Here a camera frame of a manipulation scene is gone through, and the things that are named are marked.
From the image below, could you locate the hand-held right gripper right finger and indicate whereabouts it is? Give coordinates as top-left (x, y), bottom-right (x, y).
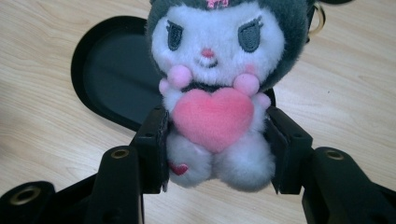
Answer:
top-left (263, 105), bottom-right (314, 195)

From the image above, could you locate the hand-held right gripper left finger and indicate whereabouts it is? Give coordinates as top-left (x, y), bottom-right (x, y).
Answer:
top-left (130, 105), bottom-right (171, 194)

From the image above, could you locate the black oval stand base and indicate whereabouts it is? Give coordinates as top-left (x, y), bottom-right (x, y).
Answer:
top-left (70, 15), bottom-right (276, 133)

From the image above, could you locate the grey and white plush keychain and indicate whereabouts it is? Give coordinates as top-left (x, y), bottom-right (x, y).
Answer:
top-left (145, 0), bottom-right (327, 193)

